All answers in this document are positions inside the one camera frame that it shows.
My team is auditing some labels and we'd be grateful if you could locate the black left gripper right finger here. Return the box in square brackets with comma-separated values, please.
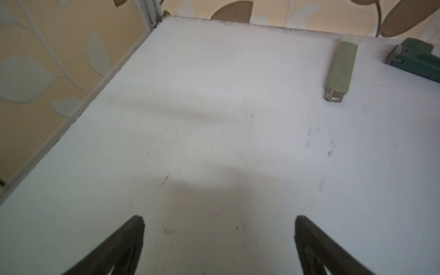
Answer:
[294, 215, 372, 275]

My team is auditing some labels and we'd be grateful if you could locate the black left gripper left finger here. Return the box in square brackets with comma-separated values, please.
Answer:
[65, 215, 145, 275]

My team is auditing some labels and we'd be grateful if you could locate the pale green utility knife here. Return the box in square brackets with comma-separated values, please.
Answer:
[324, 34, 359, 103]

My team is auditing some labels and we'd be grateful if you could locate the aluminium frame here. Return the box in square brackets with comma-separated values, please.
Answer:
[132, 0, 163, 33]

